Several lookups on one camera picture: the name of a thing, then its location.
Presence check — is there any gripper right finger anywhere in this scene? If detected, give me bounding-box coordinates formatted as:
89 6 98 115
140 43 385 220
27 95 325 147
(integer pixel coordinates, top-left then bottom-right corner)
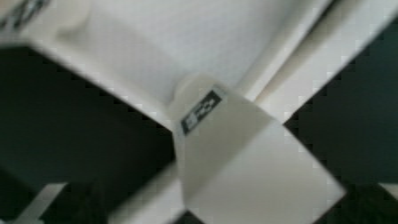
332 184 398 224

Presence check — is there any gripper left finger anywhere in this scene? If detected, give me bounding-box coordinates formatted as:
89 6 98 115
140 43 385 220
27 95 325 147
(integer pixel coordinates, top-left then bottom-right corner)
7 182 106 224

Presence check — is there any white desk top tray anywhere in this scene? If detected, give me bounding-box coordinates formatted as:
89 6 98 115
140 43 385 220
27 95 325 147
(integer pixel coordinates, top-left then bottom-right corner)
0 0 334 224

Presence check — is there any white leg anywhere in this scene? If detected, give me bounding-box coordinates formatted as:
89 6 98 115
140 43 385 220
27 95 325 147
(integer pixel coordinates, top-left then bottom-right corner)
169 75 345 224

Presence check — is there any white U-shaped frame fence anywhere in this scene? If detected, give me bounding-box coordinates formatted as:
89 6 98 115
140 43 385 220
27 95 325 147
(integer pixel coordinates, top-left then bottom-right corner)
256 0 398 123

